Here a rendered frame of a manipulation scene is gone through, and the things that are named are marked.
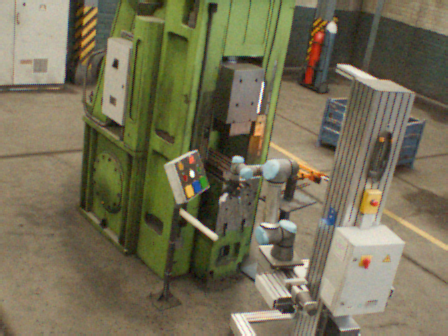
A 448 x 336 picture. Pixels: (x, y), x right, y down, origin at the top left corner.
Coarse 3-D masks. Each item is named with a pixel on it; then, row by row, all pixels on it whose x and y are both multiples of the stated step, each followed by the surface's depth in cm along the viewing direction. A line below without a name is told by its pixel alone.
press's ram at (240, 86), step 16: (224, 64) 429; (240, 64) 437; (224, 80) 426; (240, 80) 423; (256, 80) 433; (224, 96) 428; (240, 96) 429; (256, 96) 439; (224, 112) 430; (240, 112) 435; (256, 112) 446
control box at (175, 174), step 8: (192, 152) 414; (176, 160) 397; (184, 160) 403; (200, 160) 420; (168, 168) 394; (176, 168) 393; (184, 168) 401; (192, 168) 409; (168, 176) 395; (176, 176) 392; (200, 176) 416; (176, 184) 394; (184, 184) 397; (200, 184) 413; (208, 184) 422; (176, 192) 396; (184, 192) 395; (200, 192) 411; (176, 200) 398; (184, 200) 395
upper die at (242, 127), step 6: (216, 120) 447; (216, 126) 448; (222, 126) 442; (228, 126) 437; (234, 126) 437; (240, 126) 441; (246, 126) 445; (228, 132) 438; (234, 132) 439; (240, 132) 443; (246, 132) 447
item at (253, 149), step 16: (288, 0) 440; (272, 16) 437; (288, 16) 448; (272, 32) 443; (288, 32) 455; (256, 64) 456; (272, 64) 456; (272, 80) 463; (272, 96) 471; (272, 112) 479; (272, 128) 485; (224, 144) 499; (240, 144) 483; (256, 144) 480; (256, 160) 488; (256, 208) 513
